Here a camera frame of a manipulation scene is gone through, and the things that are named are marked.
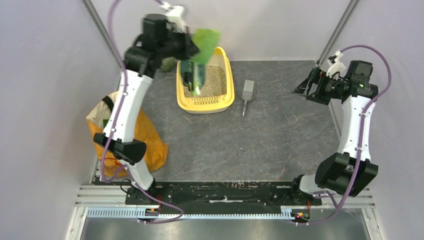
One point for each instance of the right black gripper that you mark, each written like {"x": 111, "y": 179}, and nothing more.
{"x": 317, "y": 76}

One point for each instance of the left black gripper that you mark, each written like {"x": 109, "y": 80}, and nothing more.
{"x": 190, "y": 48}

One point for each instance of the green litter bag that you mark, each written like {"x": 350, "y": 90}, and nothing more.
{"x": 193, "y": 71}

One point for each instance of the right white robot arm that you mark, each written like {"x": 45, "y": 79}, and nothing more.
{"x": 349, "y": 168}

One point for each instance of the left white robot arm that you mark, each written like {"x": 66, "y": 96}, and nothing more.
{"x": 162, "y": 36}

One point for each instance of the yellow litter box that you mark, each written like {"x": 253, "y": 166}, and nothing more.
{"x": 218, "y": 91}

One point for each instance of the green round ball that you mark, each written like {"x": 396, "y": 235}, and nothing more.
{"x": 168, "y": 64}

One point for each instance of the grey metal scoop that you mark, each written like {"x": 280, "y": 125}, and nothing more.
{"x": 247, "y": 94}

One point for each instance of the orange shopping bag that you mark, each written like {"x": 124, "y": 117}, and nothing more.
{"x": 145, "y": 131}

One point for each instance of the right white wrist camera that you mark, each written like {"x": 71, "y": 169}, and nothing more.
{"x": 335, "y": 64}

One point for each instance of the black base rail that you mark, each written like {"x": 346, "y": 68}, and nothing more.
{"x": 220, "y": 197}

